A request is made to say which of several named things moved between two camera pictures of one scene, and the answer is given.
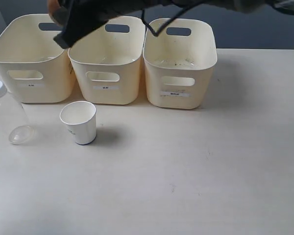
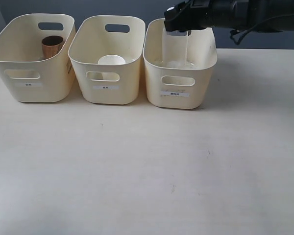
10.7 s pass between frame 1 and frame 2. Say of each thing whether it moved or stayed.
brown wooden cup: moved
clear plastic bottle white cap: moved
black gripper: moved
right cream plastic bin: stayed
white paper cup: moved
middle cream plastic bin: stayed
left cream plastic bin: stayed
